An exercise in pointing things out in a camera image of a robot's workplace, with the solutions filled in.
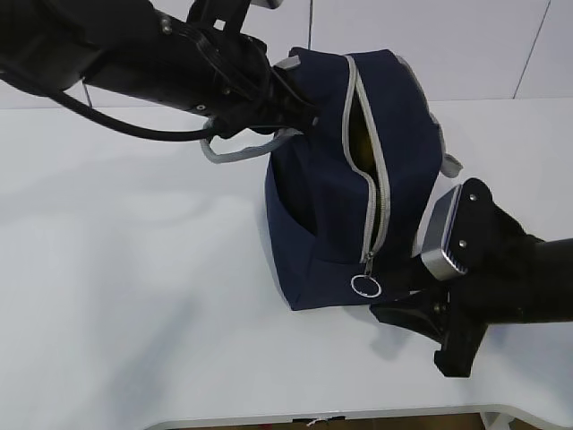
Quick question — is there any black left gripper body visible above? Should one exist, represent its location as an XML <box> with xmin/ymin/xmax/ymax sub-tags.
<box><xmin>147</xmin><ymin>1</ymin><xmax>278</xmax><ymax>134</ymax></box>

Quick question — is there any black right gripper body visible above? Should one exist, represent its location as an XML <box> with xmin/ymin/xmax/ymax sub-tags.
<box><xmin>434</xmin><ymin>178</ymin><xmax>546</xmax><ymax>376</ymax></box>

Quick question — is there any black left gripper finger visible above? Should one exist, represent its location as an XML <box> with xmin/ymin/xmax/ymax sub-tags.
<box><xmin>263</xmin><ymin>66</ymin><xmax>318</xmax><ymax>133</ymax></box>

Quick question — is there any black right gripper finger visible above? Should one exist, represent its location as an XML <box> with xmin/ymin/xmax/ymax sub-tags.
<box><xmin>380</xmin><ymin>257</ymin><xmax>430</xmax><ymax>291</ymax></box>
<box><xmin>369</xmin><ymin>288</ymin><xmax>449</xmax><ymax>343</ymax></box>

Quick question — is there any yellow banana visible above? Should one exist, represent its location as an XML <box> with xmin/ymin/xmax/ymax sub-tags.
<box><xmin>348</xmin><ymin>93</ymin><xmax>381</xmax><ymax>225</ymax></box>

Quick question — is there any navy blue lunch bag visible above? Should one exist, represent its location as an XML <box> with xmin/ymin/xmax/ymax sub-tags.
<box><xmin>201</xmin><ymin>48</ymin><xmax>462</xmax><ymax>311</ymax></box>

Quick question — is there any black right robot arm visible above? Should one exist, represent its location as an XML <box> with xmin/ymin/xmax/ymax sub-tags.
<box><xmin>370</xmin><ymin>178</ymin><xmax>572</xmax><ymax>378</ymax></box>

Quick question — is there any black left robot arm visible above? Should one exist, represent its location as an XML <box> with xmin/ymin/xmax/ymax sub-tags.
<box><xmin>1</xmin><ymin>0</ymin><xmax>318</xmax><ymax>142</ymax></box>

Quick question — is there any white tag under table edge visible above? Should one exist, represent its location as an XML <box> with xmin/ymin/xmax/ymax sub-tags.
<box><xmin>305</xmin><ymin>417</ymin><xmax>329</xmax><ymax>427</ymax></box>

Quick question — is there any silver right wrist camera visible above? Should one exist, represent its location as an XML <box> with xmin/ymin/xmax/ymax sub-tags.
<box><xmin>420</xmin><ymin>185</ymin><xmax>467</xmax><ymax>281</ymax></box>

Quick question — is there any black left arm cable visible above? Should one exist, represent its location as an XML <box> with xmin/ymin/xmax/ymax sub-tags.
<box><xmin>44</xmin><ymin>87</ymin><xmax>220</xmax><ymax>142</ymax></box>

